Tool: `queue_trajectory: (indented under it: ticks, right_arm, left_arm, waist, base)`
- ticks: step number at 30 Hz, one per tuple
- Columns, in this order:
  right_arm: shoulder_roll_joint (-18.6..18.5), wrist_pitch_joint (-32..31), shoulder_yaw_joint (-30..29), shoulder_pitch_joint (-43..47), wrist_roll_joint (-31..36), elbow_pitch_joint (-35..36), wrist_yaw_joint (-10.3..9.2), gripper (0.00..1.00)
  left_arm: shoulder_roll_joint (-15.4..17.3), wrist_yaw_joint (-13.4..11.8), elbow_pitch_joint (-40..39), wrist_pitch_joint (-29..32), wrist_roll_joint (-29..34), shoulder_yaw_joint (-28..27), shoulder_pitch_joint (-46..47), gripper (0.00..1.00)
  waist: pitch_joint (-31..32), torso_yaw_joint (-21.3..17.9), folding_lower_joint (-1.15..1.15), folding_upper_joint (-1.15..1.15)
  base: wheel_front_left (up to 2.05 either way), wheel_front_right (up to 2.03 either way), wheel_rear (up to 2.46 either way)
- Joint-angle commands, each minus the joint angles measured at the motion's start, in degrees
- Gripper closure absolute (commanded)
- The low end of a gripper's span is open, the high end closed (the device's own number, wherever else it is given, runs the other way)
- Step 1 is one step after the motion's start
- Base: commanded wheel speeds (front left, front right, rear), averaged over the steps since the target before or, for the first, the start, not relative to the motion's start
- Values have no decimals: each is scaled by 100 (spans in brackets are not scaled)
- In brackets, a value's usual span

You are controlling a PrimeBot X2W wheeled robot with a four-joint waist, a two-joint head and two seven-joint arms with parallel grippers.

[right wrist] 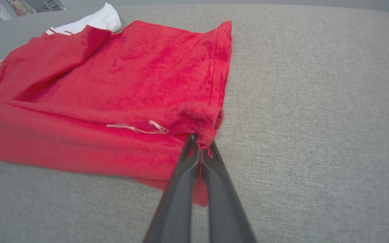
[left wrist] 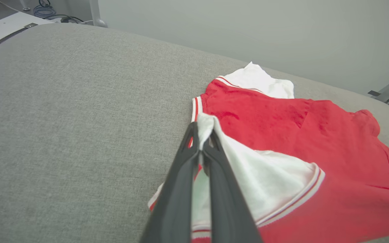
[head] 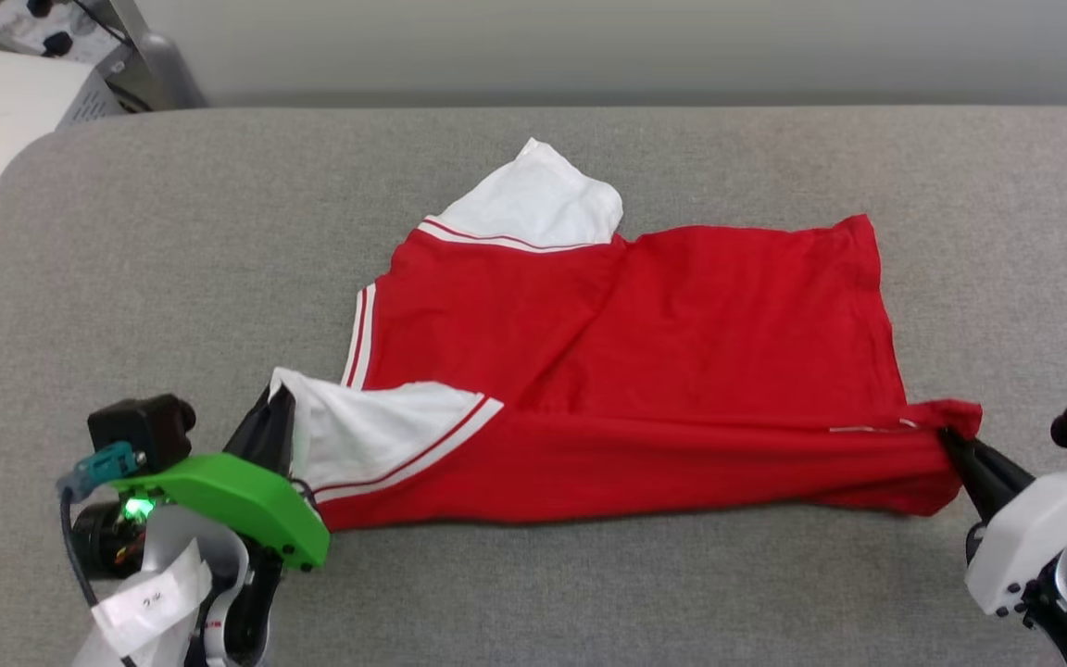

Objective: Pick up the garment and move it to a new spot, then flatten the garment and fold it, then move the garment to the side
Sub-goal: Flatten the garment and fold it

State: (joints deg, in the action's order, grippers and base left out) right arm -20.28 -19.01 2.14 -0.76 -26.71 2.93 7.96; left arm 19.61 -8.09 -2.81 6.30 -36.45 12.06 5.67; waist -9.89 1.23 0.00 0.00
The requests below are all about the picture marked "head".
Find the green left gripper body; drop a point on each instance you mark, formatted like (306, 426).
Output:
(237, 496)

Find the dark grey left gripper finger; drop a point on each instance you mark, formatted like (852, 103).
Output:
(269, 431)

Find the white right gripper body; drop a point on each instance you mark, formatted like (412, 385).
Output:
(1024, 542)

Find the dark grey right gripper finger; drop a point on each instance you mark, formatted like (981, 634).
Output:
(987, 477)

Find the red and white garment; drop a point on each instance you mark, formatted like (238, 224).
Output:
(682, 371)

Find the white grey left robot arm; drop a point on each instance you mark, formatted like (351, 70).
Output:
(168, 533)

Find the white paper label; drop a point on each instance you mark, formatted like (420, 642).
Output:
(149, 602)

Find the white appliance box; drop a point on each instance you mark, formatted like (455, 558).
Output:
(15, 120)

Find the power strip with black plugs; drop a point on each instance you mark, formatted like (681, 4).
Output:
(24, 23)

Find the white backdrop panel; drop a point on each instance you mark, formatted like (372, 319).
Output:
(589, 46)

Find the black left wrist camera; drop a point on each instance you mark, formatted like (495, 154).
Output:
(140, 426)

